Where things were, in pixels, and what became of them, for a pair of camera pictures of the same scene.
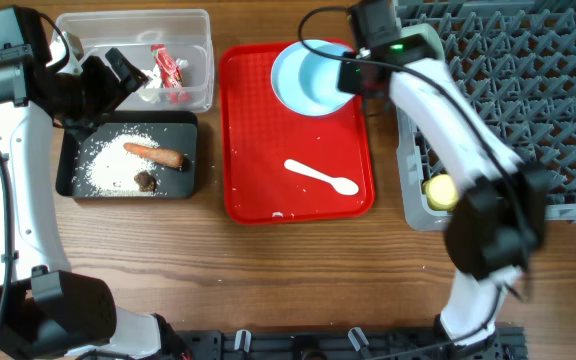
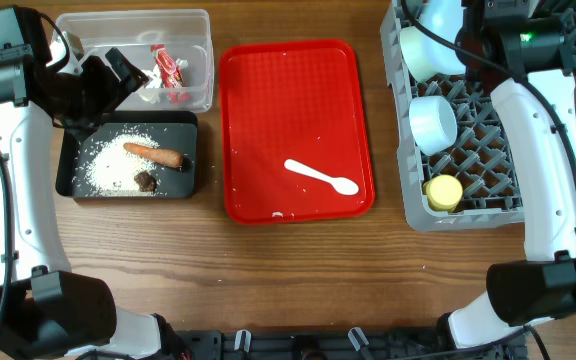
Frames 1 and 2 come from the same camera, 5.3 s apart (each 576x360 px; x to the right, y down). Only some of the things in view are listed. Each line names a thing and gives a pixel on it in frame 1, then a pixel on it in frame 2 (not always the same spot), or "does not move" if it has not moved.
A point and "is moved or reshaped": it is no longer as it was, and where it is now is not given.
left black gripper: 112,90 does not move
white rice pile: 105,168 does not move
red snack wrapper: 171,75 does not move
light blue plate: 307,82 → 445,18
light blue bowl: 318,75 is moved or reshaped
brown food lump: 146,182 does not move
